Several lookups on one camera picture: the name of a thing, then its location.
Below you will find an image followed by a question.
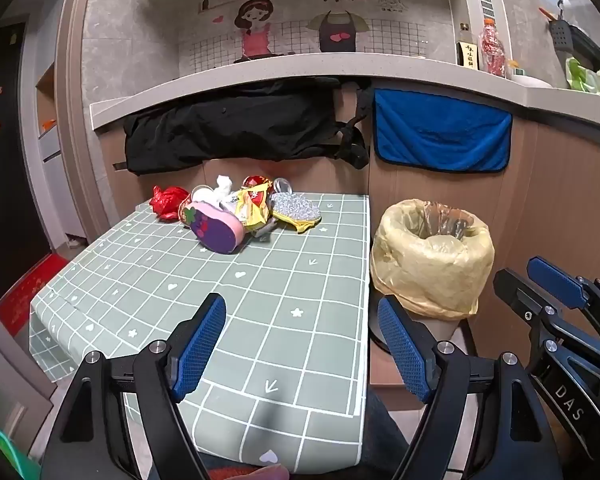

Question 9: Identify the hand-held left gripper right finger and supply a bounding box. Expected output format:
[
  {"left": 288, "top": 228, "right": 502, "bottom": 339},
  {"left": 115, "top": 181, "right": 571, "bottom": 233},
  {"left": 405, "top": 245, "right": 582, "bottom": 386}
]
[{"left": 377, "top": 295, "right": 563, "bottom": 480}]

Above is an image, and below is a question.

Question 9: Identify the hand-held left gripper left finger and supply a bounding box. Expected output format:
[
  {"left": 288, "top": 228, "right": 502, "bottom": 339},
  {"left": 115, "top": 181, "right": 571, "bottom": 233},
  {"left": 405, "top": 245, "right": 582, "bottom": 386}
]
[{"left": 40, "top": 292, "right": 228, "bottom": 480}]

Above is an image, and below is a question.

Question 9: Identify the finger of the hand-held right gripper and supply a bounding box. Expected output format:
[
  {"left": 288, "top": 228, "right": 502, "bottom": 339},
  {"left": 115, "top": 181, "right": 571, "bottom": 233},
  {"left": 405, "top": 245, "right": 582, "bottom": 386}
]
[
  {"left": 527, "top": 256, "right": 600, "bottom": 321},
  {"left": 494, "top": 268, "right": 563, "bottom": 341}
]

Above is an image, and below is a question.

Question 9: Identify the bin with yellow bag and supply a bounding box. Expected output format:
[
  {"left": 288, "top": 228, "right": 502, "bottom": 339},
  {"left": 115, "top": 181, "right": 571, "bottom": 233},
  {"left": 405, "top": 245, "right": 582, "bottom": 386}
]
[{"left": 369, "top": 199, "right": 496, "bottom": 361}]

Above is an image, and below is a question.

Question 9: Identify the red and yellow snack packet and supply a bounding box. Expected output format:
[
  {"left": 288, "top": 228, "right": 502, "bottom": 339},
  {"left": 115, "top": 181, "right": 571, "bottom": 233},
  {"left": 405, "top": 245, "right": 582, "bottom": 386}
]
[{"left": 235, "top": 185, "right": 273, "bottom": 233}]

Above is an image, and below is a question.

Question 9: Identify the green checked tablecloth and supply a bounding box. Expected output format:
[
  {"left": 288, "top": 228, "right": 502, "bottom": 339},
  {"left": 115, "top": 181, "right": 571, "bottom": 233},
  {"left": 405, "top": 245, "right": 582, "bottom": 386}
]
[{"left": 28, "top": 192, "right": 371, "bottom": 476}]

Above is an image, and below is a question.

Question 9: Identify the purple and pink sponge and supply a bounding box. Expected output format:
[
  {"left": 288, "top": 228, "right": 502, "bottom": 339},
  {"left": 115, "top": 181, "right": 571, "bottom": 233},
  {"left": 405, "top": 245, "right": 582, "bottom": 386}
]
[{"left": 186, "top": 200, "right": 246, "bottom": 255}]

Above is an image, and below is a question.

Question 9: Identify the red plastic bag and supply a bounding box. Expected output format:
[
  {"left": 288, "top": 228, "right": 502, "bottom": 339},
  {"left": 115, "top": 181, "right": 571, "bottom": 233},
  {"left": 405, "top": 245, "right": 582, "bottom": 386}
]
[{"left": 149, "top": 185, "right": 191, "bottom": 223}]

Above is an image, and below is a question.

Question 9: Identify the white and red cup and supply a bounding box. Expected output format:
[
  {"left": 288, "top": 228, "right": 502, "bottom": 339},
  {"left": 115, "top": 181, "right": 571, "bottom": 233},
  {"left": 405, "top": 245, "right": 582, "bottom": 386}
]
[{"left": 179, "top": 185, "right": 216, "bottom": 226}]

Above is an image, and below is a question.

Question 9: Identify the silver scouring pad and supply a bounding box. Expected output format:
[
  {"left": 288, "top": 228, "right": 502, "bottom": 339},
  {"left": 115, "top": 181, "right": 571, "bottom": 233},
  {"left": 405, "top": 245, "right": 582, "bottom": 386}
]
[{"left": 267, "top": 192, "right": 323, "bottom": 233}]

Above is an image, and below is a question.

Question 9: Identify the red floor mat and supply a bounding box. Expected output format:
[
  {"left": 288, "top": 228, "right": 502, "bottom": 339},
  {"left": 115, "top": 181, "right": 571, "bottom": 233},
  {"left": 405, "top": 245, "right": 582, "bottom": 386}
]
[{"left": 0, "top": 254, "right": 68, "bottom": 336}]

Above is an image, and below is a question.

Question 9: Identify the blue towel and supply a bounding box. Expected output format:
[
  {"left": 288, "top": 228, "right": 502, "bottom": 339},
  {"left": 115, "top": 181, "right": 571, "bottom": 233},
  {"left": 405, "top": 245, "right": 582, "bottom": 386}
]
[{"left": 372, "top": 87, "right": 513, "bottom": 173}]

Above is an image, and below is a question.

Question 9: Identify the white bowl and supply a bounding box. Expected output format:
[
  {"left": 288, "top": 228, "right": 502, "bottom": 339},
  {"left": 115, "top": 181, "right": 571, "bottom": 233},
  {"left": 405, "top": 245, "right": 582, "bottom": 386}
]
[{"left": 510, "top": 67, "right": 551, "bottom": 88}]

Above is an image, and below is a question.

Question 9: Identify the green vegetable bag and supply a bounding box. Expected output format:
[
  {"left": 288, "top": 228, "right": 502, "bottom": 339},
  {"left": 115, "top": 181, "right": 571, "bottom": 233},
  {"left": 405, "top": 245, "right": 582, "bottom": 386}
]
[{"left": 565, "top": 57, "right": 600, "bottom": 98}]

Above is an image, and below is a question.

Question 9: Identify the green plastic object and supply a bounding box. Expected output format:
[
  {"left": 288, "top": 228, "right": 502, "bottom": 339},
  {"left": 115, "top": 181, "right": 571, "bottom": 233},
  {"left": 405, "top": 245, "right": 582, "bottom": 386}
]
[{"left": 0, "top": 427, "right": 41, "bottom": 480}]

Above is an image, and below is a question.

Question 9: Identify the black hanging cloth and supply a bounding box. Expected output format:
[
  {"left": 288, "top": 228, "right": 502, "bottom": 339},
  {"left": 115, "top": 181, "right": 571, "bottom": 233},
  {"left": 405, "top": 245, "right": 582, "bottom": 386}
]
[{"left": 112, "top": 77, "right": 371, "bottom": 176}]

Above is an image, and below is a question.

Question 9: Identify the orange-capped plastic bottle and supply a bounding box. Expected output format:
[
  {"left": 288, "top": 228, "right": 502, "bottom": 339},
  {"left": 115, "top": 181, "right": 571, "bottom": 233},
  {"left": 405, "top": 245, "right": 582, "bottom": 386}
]
[{"left": 480, "top": 17, "right": 511, "bottom": 78}]

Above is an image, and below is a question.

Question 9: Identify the dark white-labelled sauce bottle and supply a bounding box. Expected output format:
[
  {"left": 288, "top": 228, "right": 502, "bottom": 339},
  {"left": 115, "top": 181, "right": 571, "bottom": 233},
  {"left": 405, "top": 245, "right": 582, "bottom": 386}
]
[{"left": 456, "top": 22, "right": 481, "bottom": 67}]

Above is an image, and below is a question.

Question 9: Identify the black door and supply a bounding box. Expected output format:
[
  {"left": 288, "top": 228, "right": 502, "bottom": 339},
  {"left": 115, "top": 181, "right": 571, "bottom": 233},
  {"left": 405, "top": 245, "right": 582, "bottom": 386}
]
[{"left": 0, "top": 20, "right": 51, "bottom": 301}]

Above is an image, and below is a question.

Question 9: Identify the grey stone counter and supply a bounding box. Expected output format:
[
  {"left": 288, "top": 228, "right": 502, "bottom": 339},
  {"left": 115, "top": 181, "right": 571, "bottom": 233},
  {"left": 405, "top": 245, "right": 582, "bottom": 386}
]
[{"left": 90, "top": 52, "right": 600, "bottom": 131}]

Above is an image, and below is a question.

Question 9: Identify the cartoon girl wall sticker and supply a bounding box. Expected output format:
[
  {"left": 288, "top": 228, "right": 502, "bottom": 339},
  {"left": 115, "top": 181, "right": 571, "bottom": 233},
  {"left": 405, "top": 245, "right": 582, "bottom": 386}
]
[{"left": 233, "top": 0, "right": 276, "bottom": 61}]

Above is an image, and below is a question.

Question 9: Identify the cartoon boy wall sticker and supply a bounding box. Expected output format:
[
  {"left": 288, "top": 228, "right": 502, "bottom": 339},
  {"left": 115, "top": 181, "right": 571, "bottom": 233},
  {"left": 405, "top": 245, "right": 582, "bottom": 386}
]
[{"left": 307, "top": 0, "right": 371, "bottom": 53}]

